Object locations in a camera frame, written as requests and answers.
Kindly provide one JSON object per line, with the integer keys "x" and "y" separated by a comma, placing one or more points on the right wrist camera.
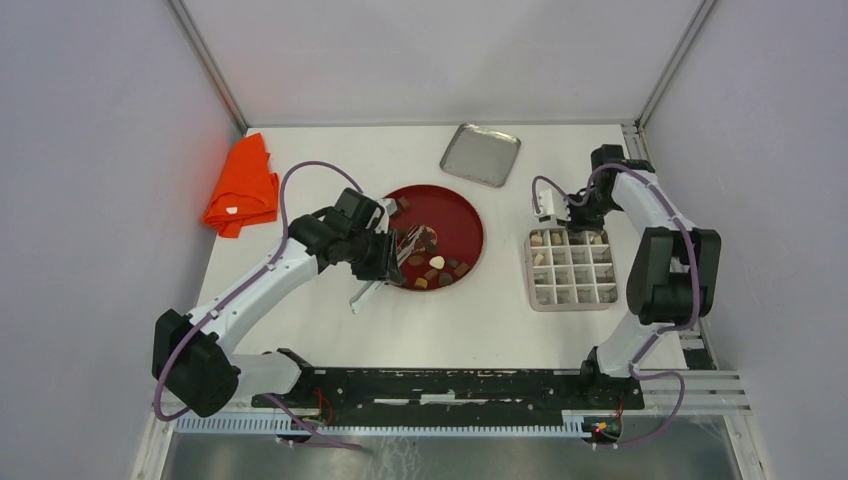
{"x": 552, "y": 208}

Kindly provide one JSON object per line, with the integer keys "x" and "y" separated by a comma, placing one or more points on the brown chocolate piece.
{"x": 461, "y": 269}

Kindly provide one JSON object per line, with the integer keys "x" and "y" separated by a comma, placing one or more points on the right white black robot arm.
{"x": 672, "y": 281}

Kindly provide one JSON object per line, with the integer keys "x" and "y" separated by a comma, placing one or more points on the white heart chocolate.
{"x": 437, "y": 262}

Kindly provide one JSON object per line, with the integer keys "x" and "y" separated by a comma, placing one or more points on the pink tin box with dividers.
{"x": 577, "y": 276}

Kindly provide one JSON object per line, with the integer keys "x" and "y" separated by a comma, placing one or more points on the orange folded cloth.
{"x": 247, "y": 191}

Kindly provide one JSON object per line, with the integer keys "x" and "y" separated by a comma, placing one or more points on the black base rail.
{"x": 374, "y": 397}

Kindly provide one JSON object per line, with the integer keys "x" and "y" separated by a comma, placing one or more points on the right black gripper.
{"x": 577, "y": 225}

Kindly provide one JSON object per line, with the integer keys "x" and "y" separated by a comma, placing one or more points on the silver tin lid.
{"x": 480, "y": 155}

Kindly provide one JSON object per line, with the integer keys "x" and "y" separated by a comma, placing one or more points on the silver serving tongs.
{"x": 406, "y": 246}

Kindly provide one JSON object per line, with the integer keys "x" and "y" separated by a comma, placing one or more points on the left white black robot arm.
{"x": 194, "y": 355}

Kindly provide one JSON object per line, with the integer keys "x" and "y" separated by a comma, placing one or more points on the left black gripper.
{"x": 384, "y": 268}

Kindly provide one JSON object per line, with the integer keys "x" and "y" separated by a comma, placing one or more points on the red round plate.
{"x": 453, "y": 229}

